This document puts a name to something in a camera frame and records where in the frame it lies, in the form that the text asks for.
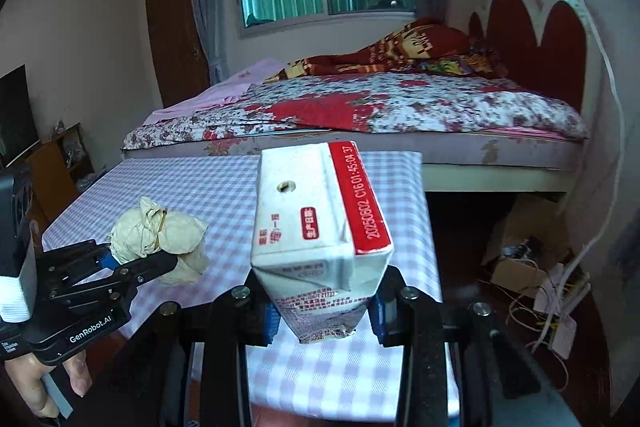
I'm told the pink checkered tablecloth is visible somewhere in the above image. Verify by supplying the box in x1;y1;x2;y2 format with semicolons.
42;142;442;421

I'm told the wooden side cabinet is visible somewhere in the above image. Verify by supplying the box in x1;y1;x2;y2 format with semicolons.
26;122;96;231

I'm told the beige paper ball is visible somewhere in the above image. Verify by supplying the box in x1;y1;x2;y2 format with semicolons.
108;196;208;285

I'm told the white power strip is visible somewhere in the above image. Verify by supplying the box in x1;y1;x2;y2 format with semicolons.
534;273;591;360

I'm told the white hanging cable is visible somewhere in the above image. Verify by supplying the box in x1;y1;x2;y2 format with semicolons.
529;0;627;353

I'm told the brown wooden door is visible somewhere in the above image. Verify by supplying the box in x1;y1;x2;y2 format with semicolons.
145;0;209;107

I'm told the red heart-shaped headboard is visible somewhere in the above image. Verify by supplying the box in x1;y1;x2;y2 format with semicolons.
469;0;588;110

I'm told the cardboard box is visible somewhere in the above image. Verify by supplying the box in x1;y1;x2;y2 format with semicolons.
483;194;570;297

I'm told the red patterned blanket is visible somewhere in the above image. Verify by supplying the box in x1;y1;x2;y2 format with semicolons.
268;17;508;81

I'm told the bed with floral quilt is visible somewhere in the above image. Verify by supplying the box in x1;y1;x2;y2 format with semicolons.
122;72;589;186

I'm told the black television screen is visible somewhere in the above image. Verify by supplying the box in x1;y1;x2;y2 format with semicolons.
0;65;40;168

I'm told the person's left hand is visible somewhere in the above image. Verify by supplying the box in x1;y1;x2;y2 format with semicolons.
4;351;92;418

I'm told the pink folded sheet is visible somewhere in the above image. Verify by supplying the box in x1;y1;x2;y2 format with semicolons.
143;58;285;126

